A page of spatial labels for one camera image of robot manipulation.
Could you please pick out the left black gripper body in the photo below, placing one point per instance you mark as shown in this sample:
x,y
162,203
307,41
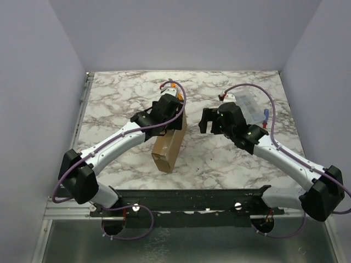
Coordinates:
x,y
175,124

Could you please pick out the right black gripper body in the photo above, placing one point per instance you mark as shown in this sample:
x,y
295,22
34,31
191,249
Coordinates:
x,y
209,119

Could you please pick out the orange utility knife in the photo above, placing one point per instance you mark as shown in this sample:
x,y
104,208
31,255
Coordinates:
x,y
179,96

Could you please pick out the brown cardboard express box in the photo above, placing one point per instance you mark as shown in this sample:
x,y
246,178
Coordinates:
x,y
166,148

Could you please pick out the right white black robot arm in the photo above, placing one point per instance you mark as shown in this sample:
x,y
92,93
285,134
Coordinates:
x,y
320,189

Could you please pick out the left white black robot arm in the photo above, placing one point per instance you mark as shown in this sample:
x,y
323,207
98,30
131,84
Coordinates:
x,y
79,170

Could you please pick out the clear plastic parts box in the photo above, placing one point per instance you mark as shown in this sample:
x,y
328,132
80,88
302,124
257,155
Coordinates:
x,y
252,113

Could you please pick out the blue red screwdriver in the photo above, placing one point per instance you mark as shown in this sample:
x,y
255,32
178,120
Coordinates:
x,y
265,121

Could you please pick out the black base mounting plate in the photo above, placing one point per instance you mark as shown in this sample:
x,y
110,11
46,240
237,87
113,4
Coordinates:
x,y
187,208

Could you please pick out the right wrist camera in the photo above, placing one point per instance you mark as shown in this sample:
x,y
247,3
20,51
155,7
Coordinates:
x,y
227,97

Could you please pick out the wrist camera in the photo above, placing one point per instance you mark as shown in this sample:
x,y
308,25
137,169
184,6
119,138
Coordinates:
x,y
227,97
170,89

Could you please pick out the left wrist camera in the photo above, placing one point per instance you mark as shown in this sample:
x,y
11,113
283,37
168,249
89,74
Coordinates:
x,y
170,89

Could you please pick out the aluminium frame rail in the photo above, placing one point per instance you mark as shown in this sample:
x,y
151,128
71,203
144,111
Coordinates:
x,y
69,210

